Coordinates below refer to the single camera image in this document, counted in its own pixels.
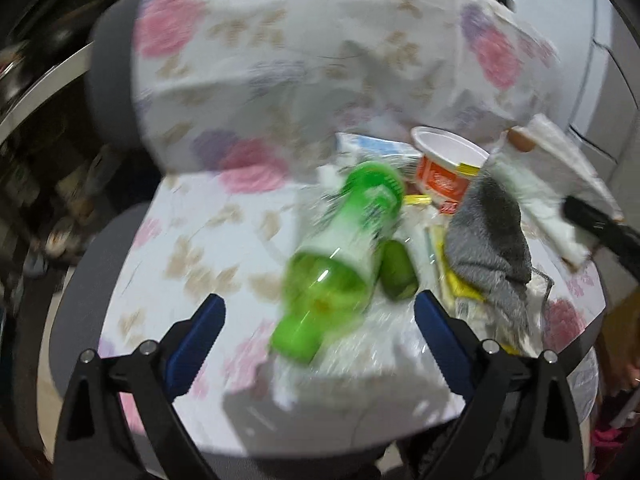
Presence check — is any orange white instant noodle cup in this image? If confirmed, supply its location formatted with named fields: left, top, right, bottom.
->
left=411, top=126, right=489, bottom=216

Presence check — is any small blue white milk carton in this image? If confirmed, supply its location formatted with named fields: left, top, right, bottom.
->
left=335, top=132, right=422, bottom=176

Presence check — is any grey knit sock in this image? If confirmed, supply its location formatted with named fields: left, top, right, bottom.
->
left=444, top=171, right=532, bottom=332

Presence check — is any white paper towel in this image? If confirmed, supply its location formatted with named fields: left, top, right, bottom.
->
left=483, top=114, right=624, bottom=271

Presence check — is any grey refrigerator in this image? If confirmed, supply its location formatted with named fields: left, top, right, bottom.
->
left=514, top=0, right=639, bottom=202

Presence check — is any brown eggshell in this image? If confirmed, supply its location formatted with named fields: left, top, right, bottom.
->
left=506, top=128, right=537, bottom=153

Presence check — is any green cucumber piece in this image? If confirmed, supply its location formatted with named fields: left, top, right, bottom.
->
left=378, top=240, right=420, bottom=301

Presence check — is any yellow labelled plastic food bag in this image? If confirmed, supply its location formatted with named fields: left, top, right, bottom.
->
left=401, top=194, right=553, bottom=356

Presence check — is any green plastic bottle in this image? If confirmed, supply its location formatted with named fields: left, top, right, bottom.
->
left=270, top=162, right=405, bottom=365

